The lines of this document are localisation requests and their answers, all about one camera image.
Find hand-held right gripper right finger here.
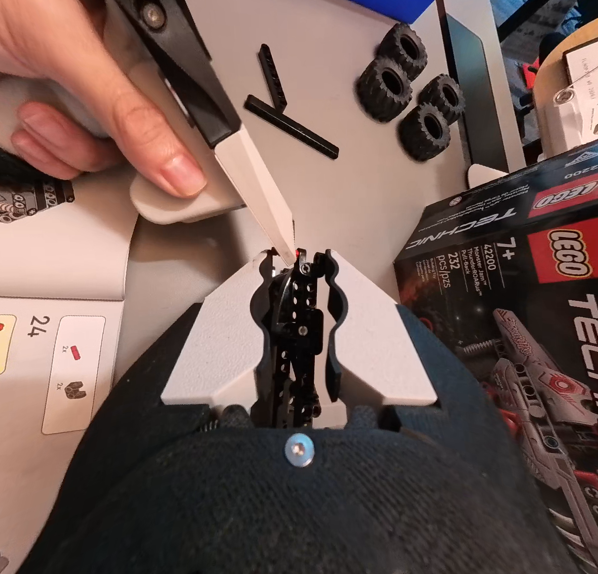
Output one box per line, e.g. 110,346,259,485
325,248,438,426

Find white paper tag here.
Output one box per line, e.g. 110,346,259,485
553,46,598,140

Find black toy chassis assembly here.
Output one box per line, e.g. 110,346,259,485
252,249,326,430

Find black toy set box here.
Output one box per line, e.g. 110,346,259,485
392,151,598,574

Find long black toy axle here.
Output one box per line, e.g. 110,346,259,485
244,95,340,160

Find black toy beam with holes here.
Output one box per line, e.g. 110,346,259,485
257,44,288,108

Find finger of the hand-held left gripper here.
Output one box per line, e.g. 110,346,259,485
214,126,296,263

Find person's left hand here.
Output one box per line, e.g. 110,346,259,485
0,0,208,198

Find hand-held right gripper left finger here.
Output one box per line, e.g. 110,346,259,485
161,249,277,425

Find black toy tire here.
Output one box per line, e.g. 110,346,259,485
398,104,452,162
418,74,466,122
377,23,429,77
356,58,415,125

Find toy building instruction booklet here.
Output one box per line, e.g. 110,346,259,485
0,177,141,574

